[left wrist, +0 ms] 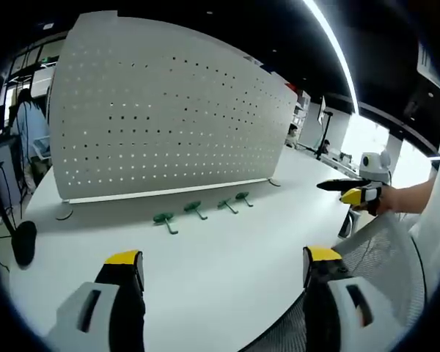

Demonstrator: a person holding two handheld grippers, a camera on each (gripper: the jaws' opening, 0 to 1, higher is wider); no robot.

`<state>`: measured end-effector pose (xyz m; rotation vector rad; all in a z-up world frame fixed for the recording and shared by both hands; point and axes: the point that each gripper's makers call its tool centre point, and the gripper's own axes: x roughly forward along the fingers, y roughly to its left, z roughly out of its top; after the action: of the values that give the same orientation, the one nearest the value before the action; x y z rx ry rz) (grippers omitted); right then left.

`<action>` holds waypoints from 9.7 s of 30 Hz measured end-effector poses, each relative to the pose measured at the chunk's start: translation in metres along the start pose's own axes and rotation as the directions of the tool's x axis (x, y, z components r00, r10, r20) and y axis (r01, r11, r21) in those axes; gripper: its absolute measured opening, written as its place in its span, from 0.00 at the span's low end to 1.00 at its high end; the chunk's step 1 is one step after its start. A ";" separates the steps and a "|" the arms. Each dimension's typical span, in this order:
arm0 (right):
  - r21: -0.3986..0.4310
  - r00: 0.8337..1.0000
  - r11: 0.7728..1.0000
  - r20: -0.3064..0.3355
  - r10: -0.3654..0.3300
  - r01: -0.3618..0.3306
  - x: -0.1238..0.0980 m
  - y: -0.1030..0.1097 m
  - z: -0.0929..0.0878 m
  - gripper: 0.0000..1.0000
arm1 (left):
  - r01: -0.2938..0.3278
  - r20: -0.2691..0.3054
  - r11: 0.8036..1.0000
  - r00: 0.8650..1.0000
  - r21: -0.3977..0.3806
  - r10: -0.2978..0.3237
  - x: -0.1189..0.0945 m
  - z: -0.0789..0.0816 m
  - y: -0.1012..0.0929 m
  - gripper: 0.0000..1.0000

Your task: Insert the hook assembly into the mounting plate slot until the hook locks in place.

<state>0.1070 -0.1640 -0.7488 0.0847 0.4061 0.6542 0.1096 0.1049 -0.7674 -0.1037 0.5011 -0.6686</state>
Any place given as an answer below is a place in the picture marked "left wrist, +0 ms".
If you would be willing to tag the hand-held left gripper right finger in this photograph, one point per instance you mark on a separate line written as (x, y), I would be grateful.
(320, 308)

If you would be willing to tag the black tripod with screen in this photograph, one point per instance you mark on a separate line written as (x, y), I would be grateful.
(324, 124)

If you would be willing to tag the black stand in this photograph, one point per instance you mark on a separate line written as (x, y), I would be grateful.
(5, 198)

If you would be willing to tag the white perforated mounting plate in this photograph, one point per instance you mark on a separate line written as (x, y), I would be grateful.
(161, 121)

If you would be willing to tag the black oval object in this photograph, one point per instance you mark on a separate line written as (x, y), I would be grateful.
(25, 243)

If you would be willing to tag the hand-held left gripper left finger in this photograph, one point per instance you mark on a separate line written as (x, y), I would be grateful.
(126, 304)

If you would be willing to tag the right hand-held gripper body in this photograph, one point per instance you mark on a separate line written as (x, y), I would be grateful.
(374, 163)

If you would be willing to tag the ceiling light strip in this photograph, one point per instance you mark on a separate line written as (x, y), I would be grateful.
(337, 51)

